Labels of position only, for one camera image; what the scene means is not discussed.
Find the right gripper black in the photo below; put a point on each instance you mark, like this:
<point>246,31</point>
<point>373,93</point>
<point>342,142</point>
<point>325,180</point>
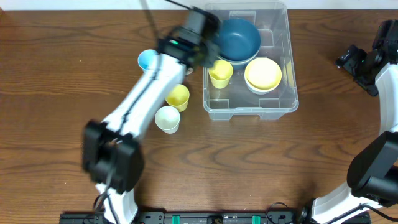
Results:
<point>347,59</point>

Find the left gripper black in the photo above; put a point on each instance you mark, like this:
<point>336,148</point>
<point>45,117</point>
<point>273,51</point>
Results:
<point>212,54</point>

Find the dark blue bowl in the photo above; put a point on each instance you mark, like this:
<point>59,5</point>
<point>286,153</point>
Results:
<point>238,39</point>
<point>239,67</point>

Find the yellow cup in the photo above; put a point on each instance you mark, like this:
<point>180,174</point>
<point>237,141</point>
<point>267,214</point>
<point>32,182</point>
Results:
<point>220,73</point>
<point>178,97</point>

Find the pink plastic cup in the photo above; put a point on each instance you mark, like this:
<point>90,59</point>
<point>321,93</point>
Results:
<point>189,71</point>

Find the yellow bowl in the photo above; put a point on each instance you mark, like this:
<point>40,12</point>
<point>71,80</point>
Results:
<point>263,73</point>

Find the white bowl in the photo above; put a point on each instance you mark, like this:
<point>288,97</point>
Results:
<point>248,83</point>

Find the light blue plastic cup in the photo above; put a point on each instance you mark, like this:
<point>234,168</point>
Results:
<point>148,60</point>

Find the white plastic cup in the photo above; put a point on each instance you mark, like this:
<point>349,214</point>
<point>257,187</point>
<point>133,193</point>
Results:
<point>167,118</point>

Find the light grey-blue bowl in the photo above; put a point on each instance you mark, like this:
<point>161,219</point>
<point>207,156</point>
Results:
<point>259,91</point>

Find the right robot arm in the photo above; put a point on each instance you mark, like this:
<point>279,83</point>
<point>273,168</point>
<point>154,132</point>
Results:
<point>371,181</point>

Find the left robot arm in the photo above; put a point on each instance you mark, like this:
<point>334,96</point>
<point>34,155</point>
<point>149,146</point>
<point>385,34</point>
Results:
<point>111,148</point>

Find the clear plastic storage container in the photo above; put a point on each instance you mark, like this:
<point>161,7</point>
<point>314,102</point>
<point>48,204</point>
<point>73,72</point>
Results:
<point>271,18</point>

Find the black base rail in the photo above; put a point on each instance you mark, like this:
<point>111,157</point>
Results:
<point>185,218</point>

